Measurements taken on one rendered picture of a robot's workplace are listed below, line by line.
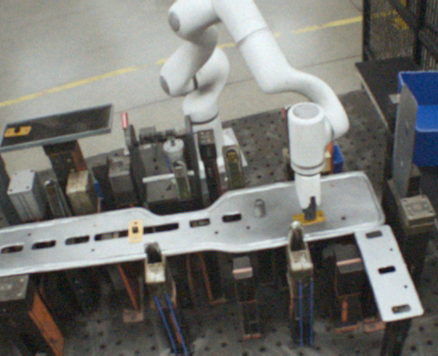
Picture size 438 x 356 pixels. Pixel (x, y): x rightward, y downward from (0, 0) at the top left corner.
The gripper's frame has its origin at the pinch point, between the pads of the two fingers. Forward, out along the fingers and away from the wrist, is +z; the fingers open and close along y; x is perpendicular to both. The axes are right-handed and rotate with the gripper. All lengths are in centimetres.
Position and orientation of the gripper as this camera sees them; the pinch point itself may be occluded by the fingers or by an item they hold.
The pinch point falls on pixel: (308, 209)
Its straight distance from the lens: 148.8
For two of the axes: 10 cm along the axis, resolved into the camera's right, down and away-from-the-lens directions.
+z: 1.3, 7.3, 6.7
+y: 0.9, 6.6, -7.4
